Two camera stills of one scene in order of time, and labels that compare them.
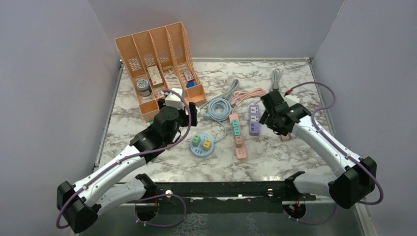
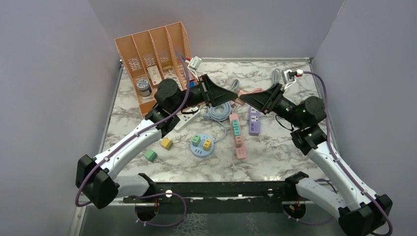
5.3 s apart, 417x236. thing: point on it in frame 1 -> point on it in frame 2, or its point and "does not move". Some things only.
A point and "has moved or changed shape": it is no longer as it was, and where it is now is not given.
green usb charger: x=196 y=139 does not move
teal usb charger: x=234 y=123 does not move
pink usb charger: x=283 y=138 has moved or changed shape
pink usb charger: x=238 y=141 does not move
